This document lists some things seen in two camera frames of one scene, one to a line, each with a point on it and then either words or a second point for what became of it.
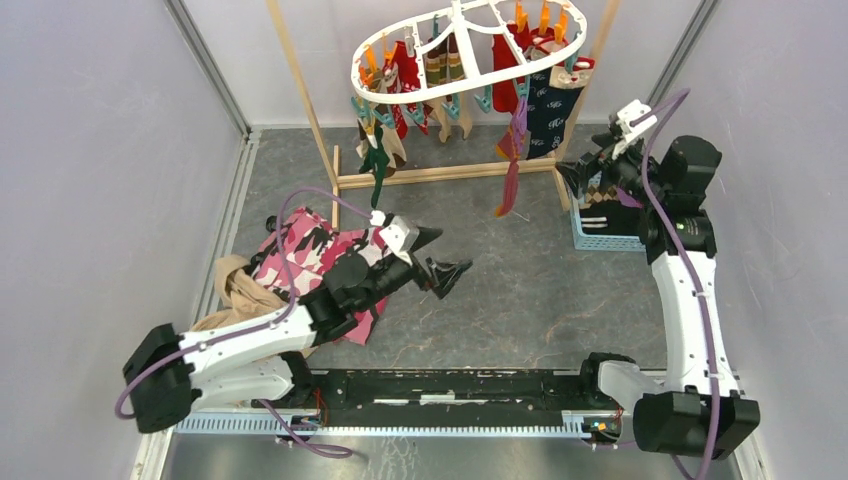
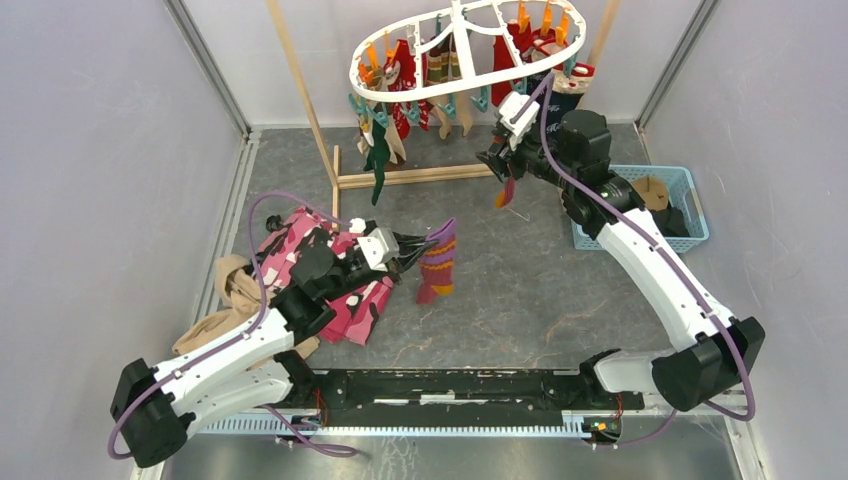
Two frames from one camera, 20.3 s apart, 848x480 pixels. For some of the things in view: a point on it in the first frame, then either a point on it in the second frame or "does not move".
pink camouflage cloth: x=310 y=246 does not move
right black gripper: x=578 y=173 → x=499 y=164
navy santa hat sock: x=552 y=96 does not move
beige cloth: x=239 y=292 does not move
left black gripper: x=445 y=273 → x=406 y=245
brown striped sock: x=444 y=62 does not move
